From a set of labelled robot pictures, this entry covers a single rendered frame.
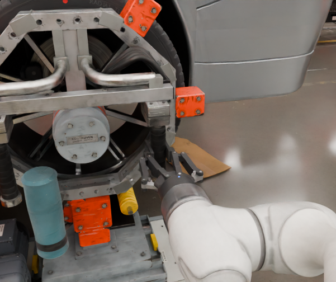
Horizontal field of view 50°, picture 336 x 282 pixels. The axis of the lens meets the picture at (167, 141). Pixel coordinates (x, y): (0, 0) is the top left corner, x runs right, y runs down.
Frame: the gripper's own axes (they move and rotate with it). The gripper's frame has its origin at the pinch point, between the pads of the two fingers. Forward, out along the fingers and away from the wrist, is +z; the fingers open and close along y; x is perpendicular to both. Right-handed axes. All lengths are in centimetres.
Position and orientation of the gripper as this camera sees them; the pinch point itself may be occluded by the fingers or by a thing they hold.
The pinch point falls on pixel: (157, 150)
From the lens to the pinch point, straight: 84.9
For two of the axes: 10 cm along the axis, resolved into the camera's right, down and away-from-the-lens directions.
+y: 9.7, -1.2, 2.3
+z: -2.5, -4.4, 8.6
